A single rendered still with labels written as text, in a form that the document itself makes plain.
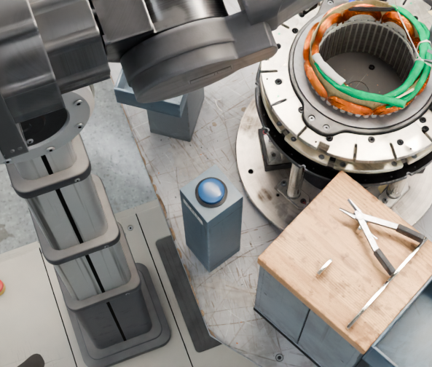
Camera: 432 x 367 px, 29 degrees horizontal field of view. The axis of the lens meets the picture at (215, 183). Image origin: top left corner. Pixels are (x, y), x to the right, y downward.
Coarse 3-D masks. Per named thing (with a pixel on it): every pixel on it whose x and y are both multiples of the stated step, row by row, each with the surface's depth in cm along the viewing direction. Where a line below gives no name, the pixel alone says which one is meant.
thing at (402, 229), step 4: (400, 224) 121; (400, 228) 121; (404, 228) 121; (408, 228) 121; (400, 232) 121; (404, 232) 121; (408, 232) 120; (412, 232) 120; (416, 232) 120; (408, 236) 121; (412, 236) 120; (416, 236) 120; (420, 236) 120; (424, 236) 120; (416, 240) 121; (420, 240) 120
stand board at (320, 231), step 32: (320, 192) 126; (352, 192) 126; (320, 224) 124; (352, 224) 124; (288, 256) 122; (320, 256) 122; (352, 256) 122; (416, 256) 122; (288, 288) 122; (320, 288) 120; (352, 288) 120; (416, 288) 120; (384, 320) 118
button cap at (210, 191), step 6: (210, 180) 129; (216, 180) 129; (204, 186) 129; (210, 186) 129; (216, 186) 129; (222, 186) 129; (198, 192) 129; (204, 192) 128; (210, 192) 128; (216, 192) 128; (222, 192) 128; (204, 198) 128; (210, 198) 128; (216, 198) 128; (222, 198) 129; (210, 204) 129
